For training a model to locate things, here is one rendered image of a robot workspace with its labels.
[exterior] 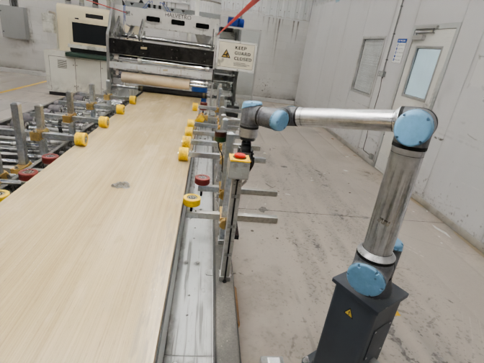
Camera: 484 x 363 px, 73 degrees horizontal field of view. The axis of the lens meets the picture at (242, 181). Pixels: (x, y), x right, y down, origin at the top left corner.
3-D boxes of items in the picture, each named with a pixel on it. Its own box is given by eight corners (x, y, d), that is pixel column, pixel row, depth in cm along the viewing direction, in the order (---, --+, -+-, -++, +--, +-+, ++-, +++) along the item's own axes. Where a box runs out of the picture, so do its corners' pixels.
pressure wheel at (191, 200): (190, 212, 160) (191, 191, 156) (202, 218, 156) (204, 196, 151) (178, 217, 154) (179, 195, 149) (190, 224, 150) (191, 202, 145)
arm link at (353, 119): (444, 106, 123) (284, 102, 161) (440, 108, 113) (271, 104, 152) (438, 136, 126) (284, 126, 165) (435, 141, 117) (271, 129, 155)
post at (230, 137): (223, 215, 182) (233, 131, 163) (224, 218, 179) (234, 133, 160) (217, 214, 181) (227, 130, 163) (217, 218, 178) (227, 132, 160)
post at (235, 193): (229, 274, 135) (243, 173, 118) (230, 282, 131) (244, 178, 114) (218, 274, 135) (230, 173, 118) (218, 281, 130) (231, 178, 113)
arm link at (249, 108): (256, 103, 143) (238, 99, 148) (252, 131, 148) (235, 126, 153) (267, 102, 150) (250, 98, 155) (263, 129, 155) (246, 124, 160)
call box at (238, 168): (245, 174, 120) (248, 154, 117) (248, 182, 113) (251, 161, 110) (227, 173, 119) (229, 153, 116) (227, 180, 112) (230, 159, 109)
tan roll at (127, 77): (230, 93, 415) (232, 83, 410) (231, 95, 404) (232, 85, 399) (114, 80, 397) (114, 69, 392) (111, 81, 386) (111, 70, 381)
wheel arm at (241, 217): (275, 222, 162) (276, 214, 160) (276, 225, 159) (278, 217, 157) (186, 215, 156) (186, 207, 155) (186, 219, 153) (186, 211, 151)
